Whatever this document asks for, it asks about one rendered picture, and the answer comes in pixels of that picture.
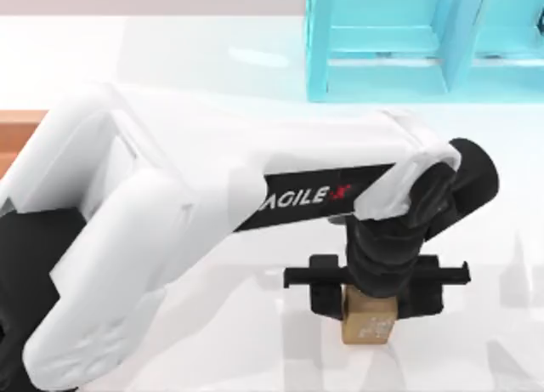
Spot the brown box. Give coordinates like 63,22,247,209
341,285,400,347

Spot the light blue rack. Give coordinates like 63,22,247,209
304,0,544,105

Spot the wooden cupboard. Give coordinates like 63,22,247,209
0,109,48,179

